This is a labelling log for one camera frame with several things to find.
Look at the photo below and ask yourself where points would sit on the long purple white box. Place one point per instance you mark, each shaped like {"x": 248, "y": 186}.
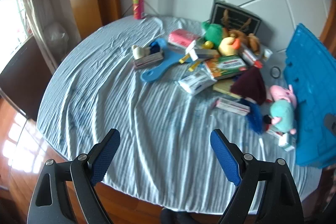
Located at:
{"x": 148, "y": 60}

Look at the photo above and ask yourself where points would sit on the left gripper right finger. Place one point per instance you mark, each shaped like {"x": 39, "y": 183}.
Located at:
{"x": 280, "y": 202}

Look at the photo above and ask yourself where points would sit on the blue plastic crate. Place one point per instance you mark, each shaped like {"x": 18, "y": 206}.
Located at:
{"x": 310, "y": 70}

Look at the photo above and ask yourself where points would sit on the grey teal pig plush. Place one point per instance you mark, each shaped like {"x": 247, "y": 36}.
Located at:
{"x": 284, "y": 103}

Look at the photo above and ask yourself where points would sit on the black gift box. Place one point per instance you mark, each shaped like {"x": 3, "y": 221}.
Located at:
{"x": 234, "y": 18}

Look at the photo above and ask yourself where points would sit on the green orange medicine box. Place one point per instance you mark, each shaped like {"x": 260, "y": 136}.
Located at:
{"x": 225, "y": 67}

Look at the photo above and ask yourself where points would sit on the pink tissue pack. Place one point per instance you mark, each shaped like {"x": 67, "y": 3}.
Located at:
{"x": 181, "y": 38}

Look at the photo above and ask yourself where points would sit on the red teal medicine box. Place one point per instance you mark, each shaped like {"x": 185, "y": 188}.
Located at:
{"x": 287, "y": 142}

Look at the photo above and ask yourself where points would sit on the yellow plastic clip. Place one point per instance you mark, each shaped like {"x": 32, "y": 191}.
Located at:
{"x": 194, "y": 62}

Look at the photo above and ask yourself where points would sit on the striped light blue tablecloth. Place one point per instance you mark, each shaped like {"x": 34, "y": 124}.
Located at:
{"x": 165, "y": 156}

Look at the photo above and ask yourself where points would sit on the yellow duck plush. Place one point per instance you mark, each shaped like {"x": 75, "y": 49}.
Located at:
{"x": 229, "y": 46}

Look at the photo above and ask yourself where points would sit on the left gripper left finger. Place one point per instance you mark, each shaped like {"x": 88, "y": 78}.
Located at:
{"x": 50, "y": 202}

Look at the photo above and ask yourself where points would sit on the yellow flat packet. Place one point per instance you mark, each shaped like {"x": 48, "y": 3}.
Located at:
{"x": 224, "y": 87}

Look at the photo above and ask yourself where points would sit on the brown deer plush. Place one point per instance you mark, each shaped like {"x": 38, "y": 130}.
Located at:
{"x": 250, "y": 40}

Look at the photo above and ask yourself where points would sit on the dark maroon cloth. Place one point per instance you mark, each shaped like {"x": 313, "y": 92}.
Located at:
{"x": 250, "y": 85}

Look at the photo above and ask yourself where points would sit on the blue plastic board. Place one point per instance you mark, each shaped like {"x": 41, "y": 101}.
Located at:
{"x": 171, "y": 56}

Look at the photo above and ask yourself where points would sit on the pink white medicine box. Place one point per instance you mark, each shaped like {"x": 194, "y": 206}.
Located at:
{"x": 233, "y": 107}

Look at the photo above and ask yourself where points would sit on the white wet wipes pack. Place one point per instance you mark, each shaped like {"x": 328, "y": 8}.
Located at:
{"x": 196, "y": 82}

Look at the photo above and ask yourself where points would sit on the white narrow box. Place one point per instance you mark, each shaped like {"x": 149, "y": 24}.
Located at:
{"x": 203, "y": 54}

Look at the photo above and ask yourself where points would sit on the red chip can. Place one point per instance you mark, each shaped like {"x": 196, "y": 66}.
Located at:
{"x": 138, "y": 9}

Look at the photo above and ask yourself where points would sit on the white grey small box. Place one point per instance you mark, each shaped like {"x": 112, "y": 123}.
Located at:
{"x": 195, "y": 44}

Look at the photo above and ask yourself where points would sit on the green frog plush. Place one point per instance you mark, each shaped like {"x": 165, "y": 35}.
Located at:
{"x": 213, "y": 33}

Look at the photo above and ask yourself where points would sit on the blue satin bow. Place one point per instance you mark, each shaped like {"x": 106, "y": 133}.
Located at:
{"x": 154, "y": 48}

